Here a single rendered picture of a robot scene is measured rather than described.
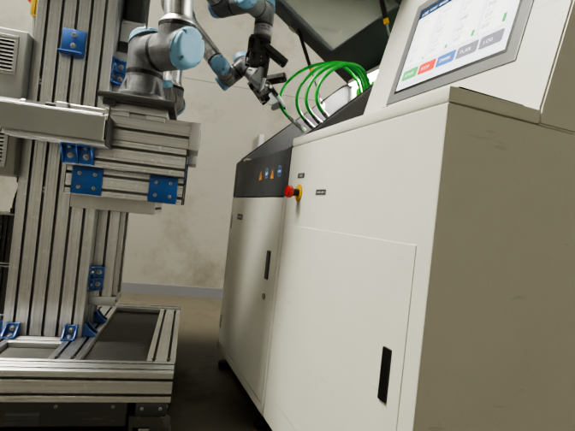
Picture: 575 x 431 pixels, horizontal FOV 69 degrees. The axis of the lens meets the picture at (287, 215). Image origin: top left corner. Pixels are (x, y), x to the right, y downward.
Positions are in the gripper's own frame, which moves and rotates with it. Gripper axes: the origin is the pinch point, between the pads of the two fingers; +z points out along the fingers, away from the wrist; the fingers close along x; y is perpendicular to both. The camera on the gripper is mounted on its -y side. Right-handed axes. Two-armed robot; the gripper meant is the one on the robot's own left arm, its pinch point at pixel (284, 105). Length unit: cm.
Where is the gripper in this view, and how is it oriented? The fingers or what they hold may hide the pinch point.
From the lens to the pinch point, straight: 191.6
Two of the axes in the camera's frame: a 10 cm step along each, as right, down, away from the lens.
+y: -8.1, 5.9, 0.2
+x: -2.0, -2.5, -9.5
